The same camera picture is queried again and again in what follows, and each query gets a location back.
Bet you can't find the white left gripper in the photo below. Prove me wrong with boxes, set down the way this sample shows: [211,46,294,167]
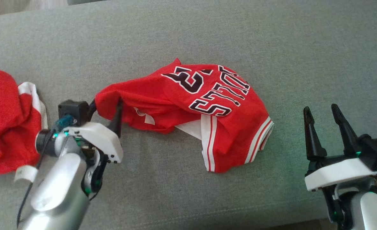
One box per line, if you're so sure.
[35,97,124,164]

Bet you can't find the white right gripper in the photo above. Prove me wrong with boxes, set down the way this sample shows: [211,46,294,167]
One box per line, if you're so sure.
[303,103,377,192]

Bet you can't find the red printed basketball jersey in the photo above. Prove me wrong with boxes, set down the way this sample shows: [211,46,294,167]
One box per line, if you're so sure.
[94,57,274,173]

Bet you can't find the red shorts with white band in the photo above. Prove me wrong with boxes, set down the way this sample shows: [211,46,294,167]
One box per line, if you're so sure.
[0,62,48,183]

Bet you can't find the grey fabric sofa seat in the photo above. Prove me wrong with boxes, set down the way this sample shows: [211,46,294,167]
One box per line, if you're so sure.
[0,0,377,230]

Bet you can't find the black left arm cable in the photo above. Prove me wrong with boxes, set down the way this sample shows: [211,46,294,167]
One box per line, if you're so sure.
[16,128,56,228]

